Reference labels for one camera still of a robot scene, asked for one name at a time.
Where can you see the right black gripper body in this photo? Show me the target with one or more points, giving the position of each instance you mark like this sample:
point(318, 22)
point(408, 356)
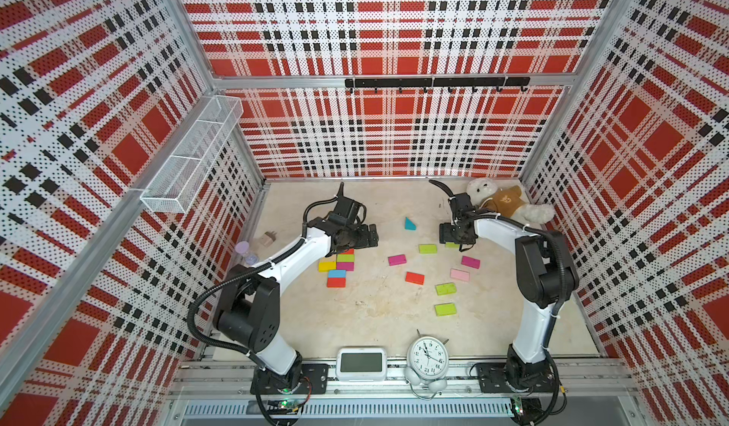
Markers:
point(451, 233)

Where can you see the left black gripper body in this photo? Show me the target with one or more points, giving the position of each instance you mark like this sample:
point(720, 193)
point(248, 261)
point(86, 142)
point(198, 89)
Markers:
point(351, 239)

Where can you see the magenta block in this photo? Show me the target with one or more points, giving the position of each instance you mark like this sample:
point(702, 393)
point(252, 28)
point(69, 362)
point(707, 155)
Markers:
point(345, 266)
point(397, 260)
point(471, 262)

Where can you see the teal triangle block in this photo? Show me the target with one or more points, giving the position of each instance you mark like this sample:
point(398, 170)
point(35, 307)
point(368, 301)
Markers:
point(409, 225)

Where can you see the yellow rectangular block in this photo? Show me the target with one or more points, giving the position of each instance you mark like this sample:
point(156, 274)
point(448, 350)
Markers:
point(326, 266)

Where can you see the red block front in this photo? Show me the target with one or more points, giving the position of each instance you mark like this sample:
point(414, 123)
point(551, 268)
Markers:
point(336, 283)

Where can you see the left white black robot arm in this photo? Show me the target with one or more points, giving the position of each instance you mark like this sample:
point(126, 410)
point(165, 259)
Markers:
point(249, 307)

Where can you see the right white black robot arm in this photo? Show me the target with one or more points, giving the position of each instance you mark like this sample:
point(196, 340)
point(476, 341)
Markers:
point(545, 275)

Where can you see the pink block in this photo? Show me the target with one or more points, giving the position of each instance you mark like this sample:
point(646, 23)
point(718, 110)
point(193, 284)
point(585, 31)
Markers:
point(460, 275)

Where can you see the white teddy bear brown shirt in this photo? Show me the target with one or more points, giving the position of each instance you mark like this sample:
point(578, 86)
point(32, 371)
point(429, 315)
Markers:
point(486, 194)

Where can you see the red block centre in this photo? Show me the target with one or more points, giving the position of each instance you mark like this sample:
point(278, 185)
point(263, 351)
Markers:
point(415, 278)

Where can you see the small brown white object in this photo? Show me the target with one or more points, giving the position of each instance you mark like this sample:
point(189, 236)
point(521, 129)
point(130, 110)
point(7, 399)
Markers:
point(267, 239)

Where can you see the white digital display device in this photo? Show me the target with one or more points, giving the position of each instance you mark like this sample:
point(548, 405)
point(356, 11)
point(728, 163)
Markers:
point(361, 364)

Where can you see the white analog alarm clock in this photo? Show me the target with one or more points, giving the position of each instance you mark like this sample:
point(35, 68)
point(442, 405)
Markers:
point(427, 365)

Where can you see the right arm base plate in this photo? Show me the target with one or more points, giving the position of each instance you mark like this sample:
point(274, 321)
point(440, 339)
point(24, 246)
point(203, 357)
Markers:
point(492, 379)

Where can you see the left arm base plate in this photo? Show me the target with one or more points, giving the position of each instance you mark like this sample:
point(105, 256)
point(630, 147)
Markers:
point(312, 378)

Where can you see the black hook rail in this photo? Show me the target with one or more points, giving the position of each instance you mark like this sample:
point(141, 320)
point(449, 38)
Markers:
point(498, 83)

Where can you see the white wire mesh basket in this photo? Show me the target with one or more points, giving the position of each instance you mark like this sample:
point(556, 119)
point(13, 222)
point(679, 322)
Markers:
point(204, 135)

